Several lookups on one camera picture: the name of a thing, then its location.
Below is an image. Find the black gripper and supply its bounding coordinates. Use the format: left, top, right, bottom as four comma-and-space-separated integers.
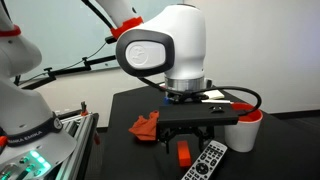
157, 125, 216, 155

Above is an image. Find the orange rectangular block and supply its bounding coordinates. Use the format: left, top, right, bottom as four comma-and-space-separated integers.
176, 140, 192, 168

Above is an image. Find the white remote control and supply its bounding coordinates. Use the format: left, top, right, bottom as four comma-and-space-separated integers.
180, 139, 229, 180

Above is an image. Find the orange cloth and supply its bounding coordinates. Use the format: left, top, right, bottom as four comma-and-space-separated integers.
128, 110, 161, 142

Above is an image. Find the white stick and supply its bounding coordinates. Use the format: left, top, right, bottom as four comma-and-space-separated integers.
201, 98, 232, 105

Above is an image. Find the pale yellow pad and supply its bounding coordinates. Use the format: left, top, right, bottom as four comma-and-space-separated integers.
203, 88, 225, 101

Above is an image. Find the white cup red inside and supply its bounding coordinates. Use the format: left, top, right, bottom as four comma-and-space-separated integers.
223, 102, 264, 154

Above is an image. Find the glass whiteboard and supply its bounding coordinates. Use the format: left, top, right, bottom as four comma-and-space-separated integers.
5, 0, 188, 82

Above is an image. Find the aluminium frame rail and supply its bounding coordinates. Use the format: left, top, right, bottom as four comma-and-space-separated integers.
49, 111, 101, 180

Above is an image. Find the black camera on boom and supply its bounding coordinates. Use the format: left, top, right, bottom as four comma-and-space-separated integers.
104, 35, 118, 45

